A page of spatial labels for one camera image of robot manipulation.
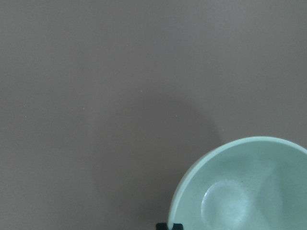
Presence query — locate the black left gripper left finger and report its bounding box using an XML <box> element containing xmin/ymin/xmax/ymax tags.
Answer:
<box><xmin>155</xmin><ymin>223</ymin><xmax>168</xmax><ymax>230</ymax></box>

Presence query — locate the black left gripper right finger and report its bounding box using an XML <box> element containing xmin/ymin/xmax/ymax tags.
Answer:
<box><xmin>172</xmin><ymin>223</ymin><xmax>184</xmax><ymax>230</ymax></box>

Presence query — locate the green bowl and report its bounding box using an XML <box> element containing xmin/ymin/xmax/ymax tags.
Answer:
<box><xmin>167</xmin><ymin>137</ymin><xmax>307</xmax><ymax>230</ymax></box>

